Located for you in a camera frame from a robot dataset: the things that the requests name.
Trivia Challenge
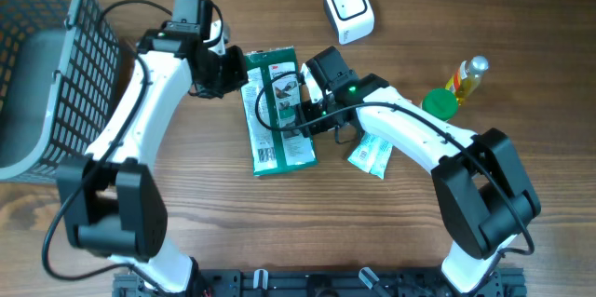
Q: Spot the teal wipes packet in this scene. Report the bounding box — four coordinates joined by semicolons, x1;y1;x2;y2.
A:
347;133;393;180

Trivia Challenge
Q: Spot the green glove package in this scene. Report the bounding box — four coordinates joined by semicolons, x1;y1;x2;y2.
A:
241;47;318;176

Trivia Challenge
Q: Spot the green lid jar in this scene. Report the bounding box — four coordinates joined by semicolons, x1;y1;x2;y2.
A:
420;88;459;121

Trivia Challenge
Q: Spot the yellow oil bottle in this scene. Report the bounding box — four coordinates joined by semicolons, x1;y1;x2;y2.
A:
445;55;490;105

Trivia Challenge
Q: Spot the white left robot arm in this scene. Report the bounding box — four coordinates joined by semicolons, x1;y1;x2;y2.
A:
42;24;248;296

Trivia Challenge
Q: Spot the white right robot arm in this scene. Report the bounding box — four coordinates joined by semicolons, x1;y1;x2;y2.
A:
298;72;541;296

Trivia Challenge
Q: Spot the white barcode scanner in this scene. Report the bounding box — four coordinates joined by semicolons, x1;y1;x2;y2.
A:
323;0;375;45

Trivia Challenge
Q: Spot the black mounting rail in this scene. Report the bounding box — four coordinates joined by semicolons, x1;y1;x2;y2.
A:
112;267;528;297

